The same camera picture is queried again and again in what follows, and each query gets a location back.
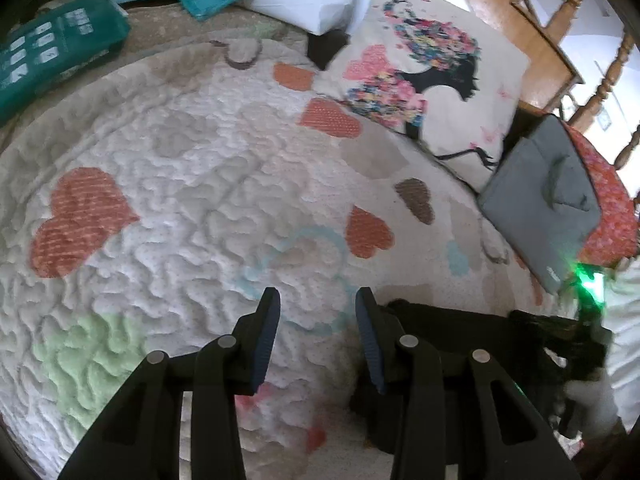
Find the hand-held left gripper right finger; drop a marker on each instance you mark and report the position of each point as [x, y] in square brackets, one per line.
[372, 345]

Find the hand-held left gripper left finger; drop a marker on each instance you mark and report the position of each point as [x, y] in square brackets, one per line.
[264, 345]

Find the black pants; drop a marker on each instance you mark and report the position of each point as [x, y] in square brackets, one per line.
[450, 330]

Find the red patterned cushion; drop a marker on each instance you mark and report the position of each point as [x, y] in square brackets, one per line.
[607, 210]

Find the grey fabric bag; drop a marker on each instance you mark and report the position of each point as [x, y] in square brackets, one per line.
[530, 210]

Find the heart print quilted blanket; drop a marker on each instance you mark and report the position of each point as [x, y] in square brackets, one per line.
[200, 210]

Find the floral figure print pillow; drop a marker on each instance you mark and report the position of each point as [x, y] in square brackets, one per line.
[440, 125]

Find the wooden furniture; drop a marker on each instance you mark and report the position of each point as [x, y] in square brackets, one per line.
[525, 50]

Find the teal printed box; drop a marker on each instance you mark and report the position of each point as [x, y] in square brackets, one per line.
[50, 55]

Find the turned wooden chair frame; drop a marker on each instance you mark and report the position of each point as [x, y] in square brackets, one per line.
[607, 80]

